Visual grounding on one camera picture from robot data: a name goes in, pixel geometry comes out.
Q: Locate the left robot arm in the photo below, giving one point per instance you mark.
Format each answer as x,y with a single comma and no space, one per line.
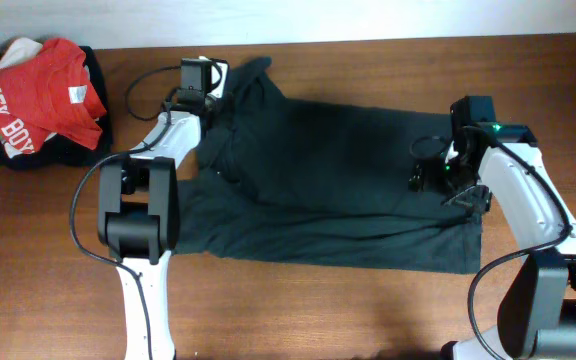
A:
139,211

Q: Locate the dark green t-shirt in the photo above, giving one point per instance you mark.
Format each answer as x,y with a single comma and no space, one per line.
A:
294,181

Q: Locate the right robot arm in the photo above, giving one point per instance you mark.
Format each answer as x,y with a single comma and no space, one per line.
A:
484,158

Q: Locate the white folded garment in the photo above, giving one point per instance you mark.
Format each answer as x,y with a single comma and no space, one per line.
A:
18,52

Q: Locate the black folded garment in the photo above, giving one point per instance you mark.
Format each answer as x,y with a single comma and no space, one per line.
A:
61,150

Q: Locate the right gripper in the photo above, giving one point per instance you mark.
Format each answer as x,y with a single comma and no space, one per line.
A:
476,200

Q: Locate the red printed t-shirt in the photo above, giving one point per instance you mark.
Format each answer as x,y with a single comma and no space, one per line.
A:
46,95

